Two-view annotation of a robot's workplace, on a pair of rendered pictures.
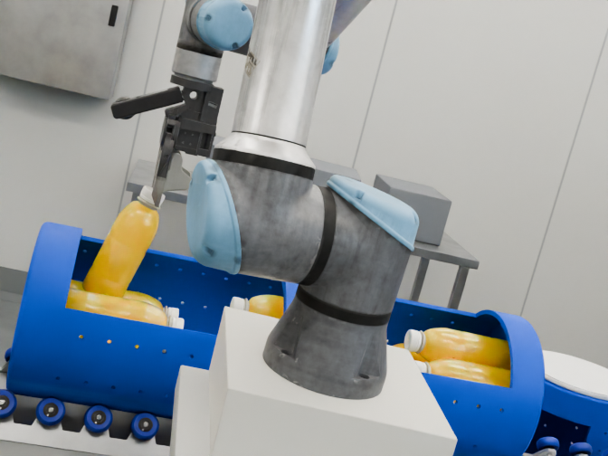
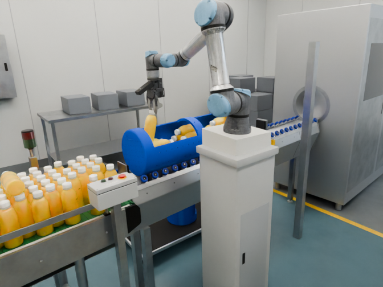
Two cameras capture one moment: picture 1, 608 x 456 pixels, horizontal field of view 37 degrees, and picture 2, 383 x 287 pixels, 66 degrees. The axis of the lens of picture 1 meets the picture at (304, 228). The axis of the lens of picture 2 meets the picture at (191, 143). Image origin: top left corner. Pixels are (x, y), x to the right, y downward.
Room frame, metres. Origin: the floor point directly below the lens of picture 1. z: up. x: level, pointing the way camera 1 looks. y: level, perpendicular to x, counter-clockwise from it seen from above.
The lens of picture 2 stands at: (-0.18, 0.86, 1.65)
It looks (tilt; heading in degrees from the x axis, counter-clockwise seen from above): 17 degrees down; 332
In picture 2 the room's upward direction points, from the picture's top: 2 degrees counter-clockwise
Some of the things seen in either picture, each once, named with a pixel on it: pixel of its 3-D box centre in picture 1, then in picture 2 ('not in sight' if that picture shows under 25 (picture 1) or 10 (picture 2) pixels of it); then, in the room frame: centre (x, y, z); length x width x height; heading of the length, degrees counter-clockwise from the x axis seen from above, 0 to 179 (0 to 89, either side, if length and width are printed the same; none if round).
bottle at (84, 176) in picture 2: not in sight; (84, 186); (1.34, 0.72, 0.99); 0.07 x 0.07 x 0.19
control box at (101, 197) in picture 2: not in sight; (113, 190); (1.09, 0.62, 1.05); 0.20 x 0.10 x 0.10; 103
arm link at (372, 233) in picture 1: (356, 241); (237, 100); (1.06, -0.06, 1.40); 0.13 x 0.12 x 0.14; 111
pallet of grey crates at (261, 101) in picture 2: not in sight; (247, 108); (4.26, -2.70, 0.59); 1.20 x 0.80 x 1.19; 9
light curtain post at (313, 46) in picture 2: not in sight; (305, 149); (1.43, -1.05, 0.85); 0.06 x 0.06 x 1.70; 13
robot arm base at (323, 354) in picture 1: (334, 332); (237, 122); (1.06, -0.07, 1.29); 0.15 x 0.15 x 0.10
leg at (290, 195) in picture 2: not in sight; (292, 176); (1.94, -1.48, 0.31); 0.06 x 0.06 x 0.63; 13
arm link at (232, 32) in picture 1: (232, 25); (166, 60); (1.40, 0.18, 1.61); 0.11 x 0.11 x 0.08; 21
